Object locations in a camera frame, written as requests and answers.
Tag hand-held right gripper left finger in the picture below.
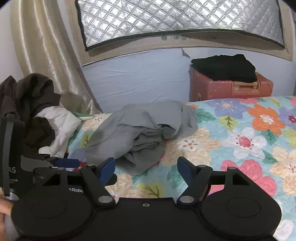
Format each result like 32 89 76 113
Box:
33 158 117 208

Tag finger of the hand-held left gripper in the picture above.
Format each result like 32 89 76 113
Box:
39 157 80 168

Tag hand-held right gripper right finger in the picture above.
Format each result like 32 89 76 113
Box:
176 156 256 207

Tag grey garment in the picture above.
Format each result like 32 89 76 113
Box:
69 100 199 176

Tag black folded clothes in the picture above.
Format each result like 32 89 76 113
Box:
191 54 258 83

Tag person's left hand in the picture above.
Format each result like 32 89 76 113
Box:
0 194 14 241

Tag white garment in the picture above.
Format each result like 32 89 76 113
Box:
33 105 84 158

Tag floral quilt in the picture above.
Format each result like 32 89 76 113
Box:
66 95 296 241

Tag pink suitcase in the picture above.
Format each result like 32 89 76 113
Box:
189 64 274 102

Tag beige satin curtain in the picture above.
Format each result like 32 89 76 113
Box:
10 0 103 115

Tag silver quilted window cover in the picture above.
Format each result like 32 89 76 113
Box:
75 0 285 52

